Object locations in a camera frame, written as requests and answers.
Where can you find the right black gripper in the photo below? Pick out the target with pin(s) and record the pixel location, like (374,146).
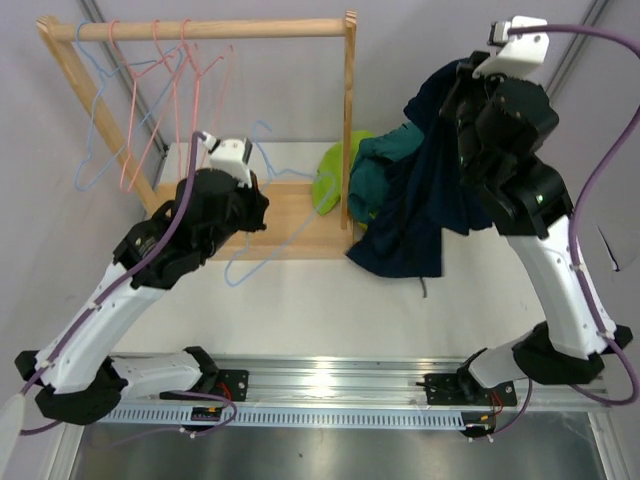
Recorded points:
(466,82)

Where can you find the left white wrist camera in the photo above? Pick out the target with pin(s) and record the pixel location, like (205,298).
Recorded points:
(230,156)

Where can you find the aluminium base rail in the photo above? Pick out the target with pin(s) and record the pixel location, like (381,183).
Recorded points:
(335,382)

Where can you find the slotted cable duct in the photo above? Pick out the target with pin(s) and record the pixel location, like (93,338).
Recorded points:
(251,416)

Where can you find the pink hanger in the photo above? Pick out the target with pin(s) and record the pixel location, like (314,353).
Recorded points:
(128,180)
(228,56)
(173,63)

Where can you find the navy blue shorts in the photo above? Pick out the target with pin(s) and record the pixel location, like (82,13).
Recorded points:
(425,196)

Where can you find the wooden clothes rack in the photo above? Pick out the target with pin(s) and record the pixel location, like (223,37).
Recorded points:
(59,39)

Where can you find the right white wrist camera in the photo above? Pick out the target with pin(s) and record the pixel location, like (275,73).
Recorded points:
(518,55)

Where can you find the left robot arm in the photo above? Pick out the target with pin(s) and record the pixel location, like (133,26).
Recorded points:
(79,380)

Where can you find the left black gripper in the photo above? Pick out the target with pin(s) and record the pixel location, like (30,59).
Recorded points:
(257,203)

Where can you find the teal green shorts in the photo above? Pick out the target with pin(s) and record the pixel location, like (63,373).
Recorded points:
(368,185)

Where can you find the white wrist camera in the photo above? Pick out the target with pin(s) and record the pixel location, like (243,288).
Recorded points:
(518,55)
(230,156)

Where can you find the light blue hanger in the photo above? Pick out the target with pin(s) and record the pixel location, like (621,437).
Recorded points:
(296,231)
(145,117)

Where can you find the lime green shorts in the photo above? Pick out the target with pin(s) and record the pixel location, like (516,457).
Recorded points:
(327,184)

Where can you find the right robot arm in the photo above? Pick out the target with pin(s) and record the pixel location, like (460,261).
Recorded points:
(531,208)

